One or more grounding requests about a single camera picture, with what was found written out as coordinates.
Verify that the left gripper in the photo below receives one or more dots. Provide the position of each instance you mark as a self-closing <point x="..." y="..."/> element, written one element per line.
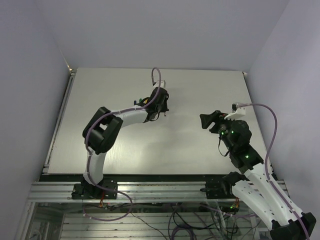
<point x="165" y="109"/>

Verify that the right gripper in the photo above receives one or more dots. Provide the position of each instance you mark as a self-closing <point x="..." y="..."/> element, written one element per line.
<point x="216" y="117"/>

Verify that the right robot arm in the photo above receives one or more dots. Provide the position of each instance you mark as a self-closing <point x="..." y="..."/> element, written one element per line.
<point x="252" y="183"/>

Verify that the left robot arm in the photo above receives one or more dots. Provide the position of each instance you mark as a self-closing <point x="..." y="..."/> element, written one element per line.
<point x="101" y="133"/>

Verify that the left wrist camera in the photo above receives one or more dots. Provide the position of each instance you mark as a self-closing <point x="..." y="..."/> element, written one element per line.
<point x="161" y="84"/>

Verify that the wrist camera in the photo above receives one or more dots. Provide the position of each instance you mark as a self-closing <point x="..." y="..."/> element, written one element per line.
<point x="161" y="84"/>
<point x="238" y="111"/>

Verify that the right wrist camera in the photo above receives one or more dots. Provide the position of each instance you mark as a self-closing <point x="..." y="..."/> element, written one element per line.
<point x="238" y="111"/>

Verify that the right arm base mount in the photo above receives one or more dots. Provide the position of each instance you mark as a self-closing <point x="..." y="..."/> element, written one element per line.
<point x="216" y="187"/>

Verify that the aluminium frame rail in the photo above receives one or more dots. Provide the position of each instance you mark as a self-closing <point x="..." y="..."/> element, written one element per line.
<point x="140" y="192"/>

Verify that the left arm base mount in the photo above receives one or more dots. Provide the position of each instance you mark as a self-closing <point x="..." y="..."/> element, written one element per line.
<point x="87" y="191"/>

